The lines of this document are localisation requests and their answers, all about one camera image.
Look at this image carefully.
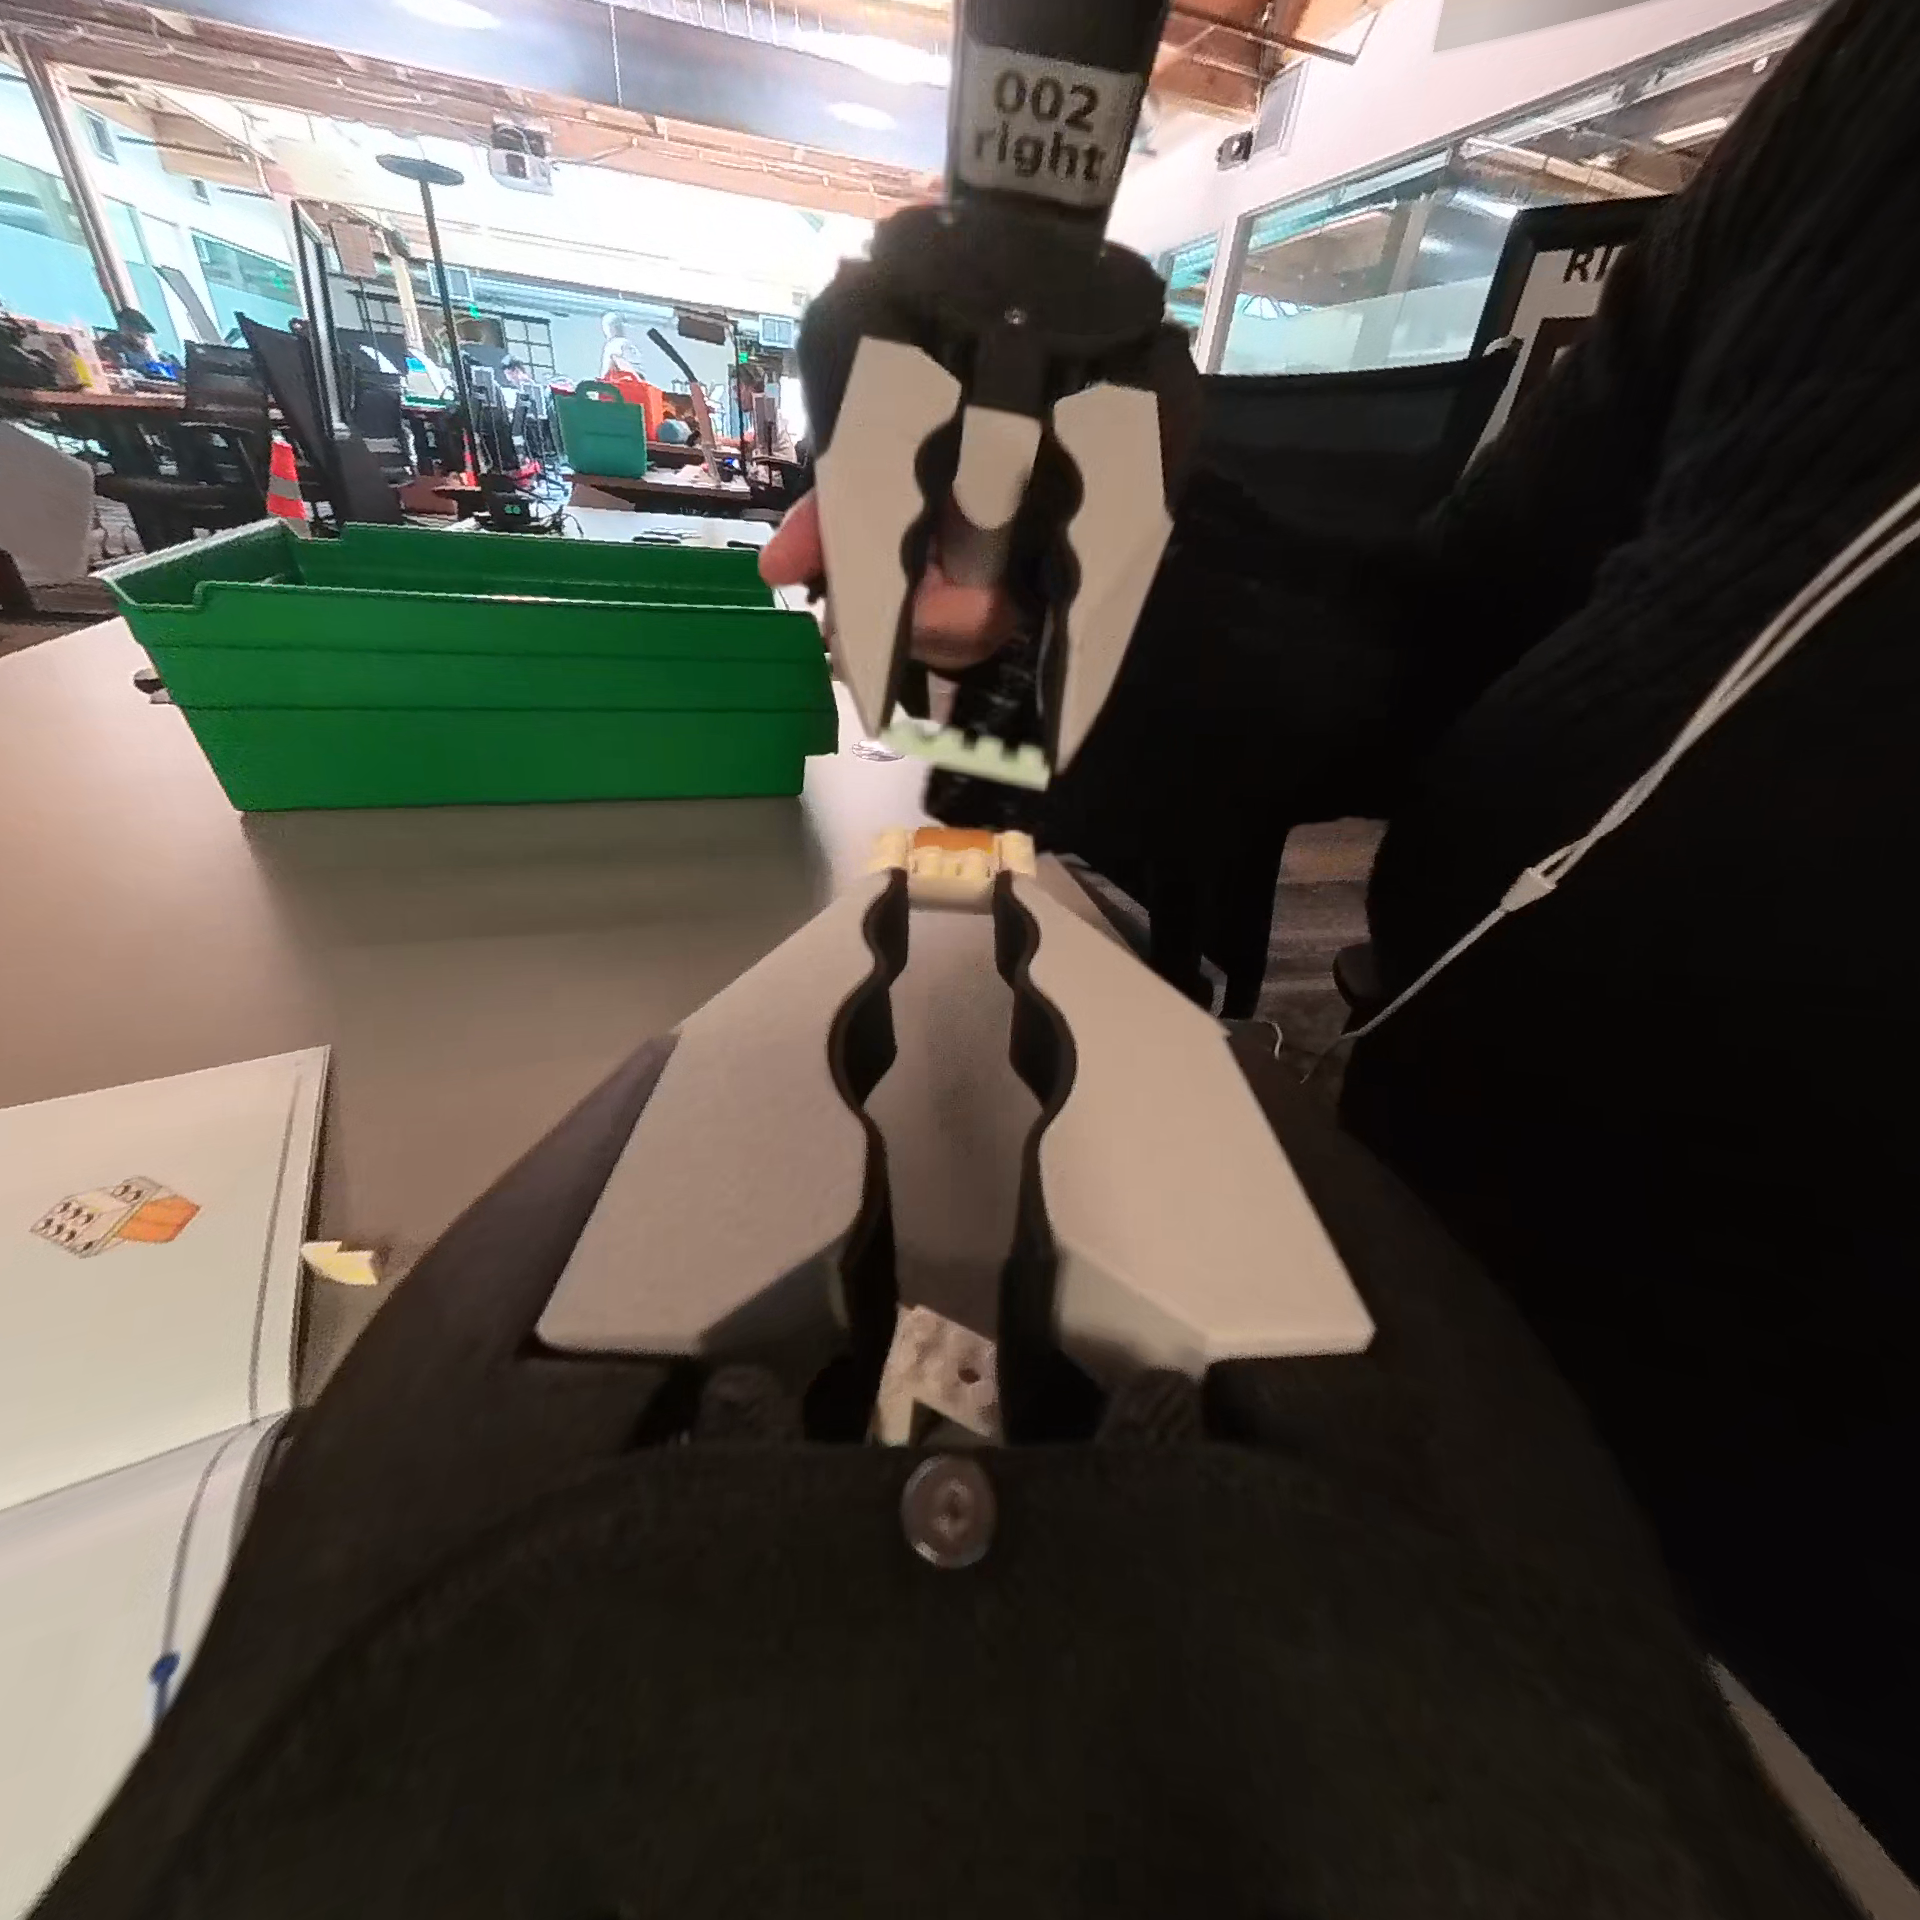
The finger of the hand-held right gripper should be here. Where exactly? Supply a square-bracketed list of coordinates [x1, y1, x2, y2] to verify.
[816, 330, 972, 742]
[1045, 385, 1181, 780]

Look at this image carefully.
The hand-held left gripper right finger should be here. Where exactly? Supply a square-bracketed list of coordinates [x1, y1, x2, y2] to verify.
[994, 878, 1376, 1443]

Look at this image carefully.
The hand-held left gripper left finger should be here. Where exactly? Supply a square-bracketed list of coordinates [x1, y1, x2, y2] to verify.
[534, 869, 912, 1443]

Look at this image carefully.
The light green lego plate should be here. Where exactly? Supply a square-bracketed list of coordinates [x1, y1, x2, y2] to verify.
[884, 712, 1051, 796]

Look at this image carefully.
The white lego piece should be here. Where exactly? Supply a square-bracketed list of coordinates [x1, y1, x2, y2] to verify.
[874, 1303, 1000, 1443]

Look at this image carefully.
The white and orange lego assembly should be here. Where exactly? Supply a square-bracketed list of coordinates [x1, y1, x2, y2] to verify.
[866, 827, 1036, 910]

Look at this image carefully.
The green plastic bin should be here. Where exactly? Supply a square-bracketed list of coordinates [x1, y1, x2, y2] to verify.
[99, 523, 840, 818]

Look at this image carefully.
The person's right hand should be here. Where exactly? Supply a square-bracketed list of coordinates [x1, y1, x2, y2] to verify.
[757, 495, 1010, 668]

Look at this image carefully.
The black mesh office chair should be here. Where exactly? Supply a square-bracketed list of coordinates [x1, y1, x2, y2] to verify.
[1181, 338, 1523, 1023]

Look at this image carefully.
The green tote bag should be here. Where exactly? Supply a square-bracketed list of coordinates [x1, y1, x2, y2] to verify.
[551, 375, 647, 486]

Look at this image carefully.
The framed marker sign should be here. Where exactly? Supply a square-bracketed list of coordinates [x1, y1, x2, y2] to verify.
[1480, 193, 1669, 408]

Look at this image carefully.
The person's torso black sweater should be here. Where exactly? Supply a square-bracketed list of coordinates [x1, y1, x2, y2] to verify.
[1330, 0, 1920, 1888]

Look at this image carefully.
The black high-back chair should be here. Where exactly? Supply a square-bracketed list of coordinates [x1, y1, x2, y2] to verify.
[238, 312, 414, 532]

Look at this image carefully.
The black floor lamp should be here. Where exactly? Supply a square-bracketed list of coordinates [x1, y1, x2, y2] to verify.
[376, 144, 469, 486]

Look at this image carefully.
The open instruction booklet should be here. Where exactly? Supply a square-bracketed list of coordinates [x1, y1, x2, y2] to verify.
[0, 1047, 337, 1803]

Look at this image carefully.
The white panel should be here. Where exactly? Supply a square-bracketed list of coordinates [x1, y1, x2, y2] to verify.
[0, 416, 99, 586]

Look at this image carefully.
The white cable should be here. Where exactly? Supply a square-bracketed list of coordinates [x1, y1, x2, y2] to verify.
[1292, 486, 1920, 1077]

